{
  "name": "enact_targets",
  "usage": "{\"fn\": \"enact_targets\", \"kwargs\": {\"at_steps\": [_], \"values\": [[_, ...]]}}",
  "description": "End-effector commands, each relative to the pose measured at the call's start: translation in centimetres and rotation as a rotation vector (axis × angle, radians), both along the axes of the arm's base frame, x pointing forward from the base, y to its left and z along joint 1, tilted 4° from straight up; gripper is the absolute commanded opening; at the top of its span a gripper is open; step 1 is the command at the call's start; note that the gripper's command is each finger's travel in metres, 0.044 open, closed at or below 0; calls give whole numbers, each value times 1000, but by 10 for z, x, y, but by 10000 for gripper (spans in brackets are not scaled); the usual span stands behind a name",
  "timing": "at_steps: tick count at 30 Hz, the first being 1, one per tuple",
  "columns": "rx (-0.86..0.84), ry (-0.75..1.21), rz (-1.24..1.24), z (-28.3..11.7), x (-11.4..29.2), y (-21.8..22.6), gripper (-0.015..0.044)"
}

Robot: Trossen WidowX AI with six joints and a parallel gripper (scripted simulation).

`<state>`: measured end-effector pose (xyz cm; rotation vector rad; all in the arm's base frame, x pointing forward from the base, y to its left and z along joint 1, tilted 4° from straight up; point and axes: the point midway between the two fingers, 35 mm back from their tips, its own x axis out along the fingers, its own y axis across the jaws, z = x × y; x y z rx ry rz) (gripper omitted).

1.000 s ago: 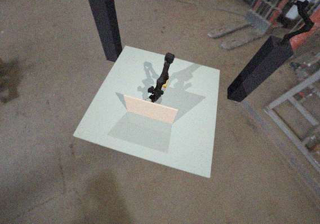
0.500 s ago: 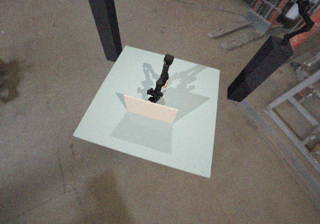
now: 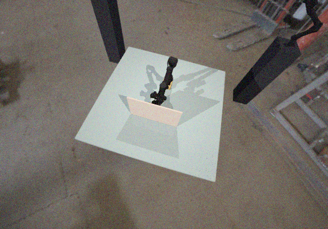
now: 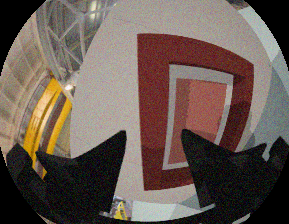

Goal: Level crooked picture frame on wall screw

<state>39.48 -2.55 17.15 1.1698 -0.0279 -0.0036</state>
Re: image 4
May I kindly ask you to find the dark red picture frame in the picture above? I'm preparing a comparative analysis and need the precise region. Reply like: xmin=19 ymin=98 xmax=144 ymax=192
xmin=137 ymin=34 xmax=254 ymax=190

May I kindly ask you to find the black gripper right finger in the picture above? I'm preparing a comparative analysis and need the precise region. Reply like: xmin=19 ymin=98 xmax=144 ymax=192
xmin=181 ymin=128 xmax=266 ymax=208

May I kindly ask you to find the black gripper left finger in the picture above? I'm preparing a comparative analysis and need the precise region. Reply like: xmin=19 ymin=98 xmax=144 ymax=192
xmin=35 ymin=131 xmax=127 ymax=213

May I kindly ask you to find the grey wall panel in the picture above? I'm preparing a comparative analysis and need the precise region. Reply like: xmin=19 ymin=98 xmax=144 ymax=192
xmin=69 ymin=0 xmax=272 ymax=204

